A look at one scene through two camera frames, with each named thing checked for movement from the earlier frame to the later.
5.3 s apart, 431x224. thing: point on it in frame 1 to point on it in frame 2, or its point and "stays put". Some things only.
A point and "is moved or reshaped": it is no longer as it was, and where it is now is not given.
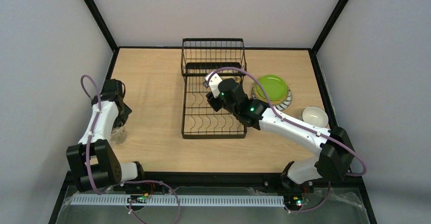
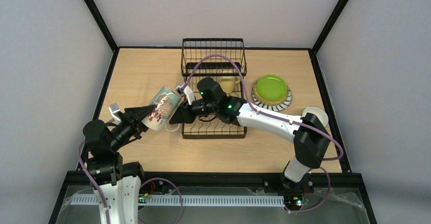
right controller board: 296,200 stays put
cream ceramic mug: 119,134 is moved or reshaped
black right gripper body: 217,100 to 188,109
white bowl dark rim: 315,116 stays put
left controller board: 139,198 stays put
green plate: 275,87 stays put
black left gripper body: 122,114 to 130,123
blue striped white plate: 284,105 stays put
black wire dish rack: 200,57 stays put
